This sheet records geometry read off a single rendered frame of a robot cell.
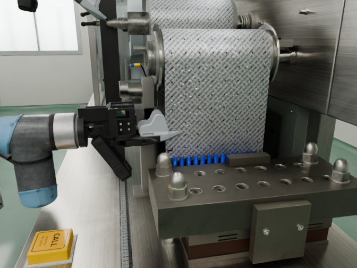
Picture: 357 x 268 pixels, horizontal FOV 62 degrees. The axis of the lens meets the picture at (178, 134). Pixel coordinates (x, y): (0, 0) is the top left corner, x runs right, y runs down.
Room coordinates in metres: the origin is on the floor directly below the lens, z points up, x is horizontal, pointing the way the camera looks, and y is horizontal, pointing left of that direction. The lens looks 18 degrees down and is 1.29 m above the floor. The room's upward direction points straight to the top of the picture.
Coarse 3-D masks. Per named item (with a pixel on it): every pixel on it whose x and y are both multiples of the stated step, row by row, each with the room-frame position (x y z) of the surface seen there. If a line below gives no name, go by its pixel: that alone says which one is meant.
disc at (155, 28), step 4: (156, 24) 0.66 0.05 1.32; (156, 28) 0.65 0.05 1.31; (156, 32) 0.65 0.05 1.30; (160, 36) 0.62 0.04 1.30; (160, 40) 0.62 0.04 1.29; (160, 44) 0.61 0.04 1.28; (160, 48) 0.61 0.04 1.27; (160, 52) 0.61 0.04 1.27; (160, 56) 0.61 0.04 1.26; (160, 60) 0.61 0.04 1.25; (160, 64) 0.61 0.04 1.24; (160, 68) 0.61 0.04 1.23; (160, 72) 0.61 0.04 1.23; (160, 76) 0.61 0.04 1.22; (160, 80) 0.62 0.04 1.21; (160, 84) 0.62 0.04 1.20; (156, 88) 0.67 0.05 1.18
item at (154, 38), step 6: (156, 36) 0.64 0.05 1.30; (162, 36) 0.65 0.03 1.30; (156, 42) 0.63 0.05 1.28; (162, 42) 0.64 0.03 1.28; (270, 42) 0.68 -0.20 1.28; (156, 48) 0.63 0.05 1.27; (162, 48) 0.63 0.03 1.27; (156, 54) 0.63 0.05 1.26; (162, 54) 0.62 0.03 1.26; (156, 60) 0.63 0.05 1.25; (162, 60) 0.62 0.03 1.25; (156, 66) 0.64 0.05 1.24; (162, 66) 0.62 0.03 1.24; (270, 66) 0.67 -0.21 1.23; (156, 72) 0.64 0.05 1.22; (162, 72) 0.63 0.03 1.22; (156, 78) 0.64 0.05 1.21; (162, 78) 0.64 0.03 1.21; (156, 84) 0.66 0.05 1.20; (162, 84) 0.67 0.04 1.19
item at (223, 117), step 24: (168, 96) 0.62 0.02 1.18; (192, 96) 0.63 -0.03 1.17; (216, 96) 0.64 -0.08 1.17; (240, 96) 0.65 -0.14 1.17; (264, 96) 0.66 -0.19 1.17; (168, 120) 0.62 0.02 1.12; (192, 120) 0.63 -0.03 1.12; (216, 120) 0.64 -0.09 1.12; (240, 120) 0.65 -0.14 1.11; (264, 120) 0.66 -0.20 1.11; (168, 144) 0.62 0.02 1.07; (192, 144) 0.63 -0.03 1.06; (216, 144) 0.64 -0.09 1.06; (240, 144) 0.65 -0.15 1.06
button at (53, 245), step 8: (40, 232) 0.50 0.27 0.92; (48, 232) 0.50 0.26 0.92; (56, 232) 0.50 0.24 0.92; (64, 232) 0.50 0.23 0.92; (72, 232) 0.51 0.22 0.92; (40, 240) 0.48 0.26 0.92; (48, 240) 0.48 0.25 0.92; (56, 240) 0.48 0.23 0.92; (64, 240) 0.48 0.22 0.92; (72, 240) 0.50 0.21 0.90; (32, 248) 0.45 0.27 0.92; (40, 248) 0.45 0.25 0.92; (48, 248) 0.45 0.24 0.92; (56, 248) 0.45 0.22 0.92; (64, 248) 0.45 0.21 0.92; (32, 256) 0.44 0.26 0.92; (40, 256) 0.44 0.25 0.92; (48, 256) 0.44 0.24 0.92; (56, 256) 0.45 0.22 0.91; (64, 256) 0.45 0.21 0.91
